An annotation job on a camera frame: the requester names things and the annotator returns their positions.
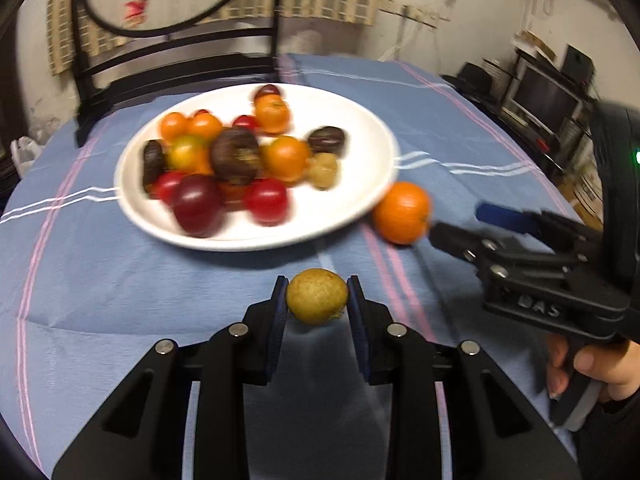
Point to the person's right hand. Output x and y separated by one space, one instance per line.
605 367

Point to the large orange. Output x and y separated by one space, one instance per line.
402 212

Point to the small orange kumquat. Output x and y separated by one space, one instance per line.
173 126

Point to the yellow-green longan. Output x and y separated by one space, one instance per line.
316 302
322 170

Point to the black speaker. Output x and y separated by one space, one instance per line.
577 62

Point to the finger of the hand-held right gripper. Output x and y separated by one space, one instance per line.
500 211
470 250

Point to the black hat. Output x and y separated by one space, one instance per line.
475 77

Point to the person's right forearm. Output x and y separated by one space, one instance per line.
612 440

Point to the white oval plate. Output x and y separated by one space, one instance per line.
350 125

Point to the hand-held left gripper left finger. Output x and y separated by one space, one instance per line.
276 320

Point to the smooth orange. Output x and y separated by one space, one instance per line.
286 158

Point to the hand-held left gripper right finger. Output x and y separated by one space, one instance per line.
357 325

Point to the computer monitor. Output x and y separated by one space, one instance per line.
545 95

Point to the white plastic bag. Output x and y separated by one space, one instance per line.
22 152

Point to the blue striped tablecloth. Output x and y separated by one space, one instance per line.
150 285

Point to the yellow-green tomato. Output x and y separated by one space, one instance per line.
186 152

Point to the small red cherry tomato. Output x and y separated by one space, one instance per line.
245 121

